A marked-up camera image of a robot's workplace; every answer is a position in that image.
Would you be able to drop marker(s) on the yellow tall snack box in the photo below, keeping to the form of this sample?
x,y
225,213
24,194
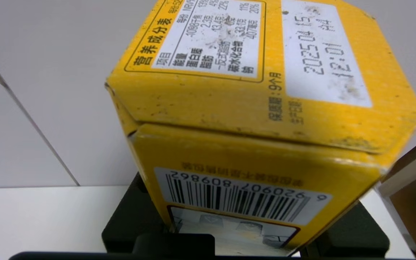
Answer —
x,y
258,115

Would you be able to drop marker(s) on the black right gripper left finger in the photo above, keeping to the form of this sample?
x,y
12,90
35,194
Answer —
x,y
132,227

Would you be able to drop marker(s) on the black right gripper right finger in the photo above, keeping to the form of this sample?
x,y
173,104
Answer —
x,y
352,234

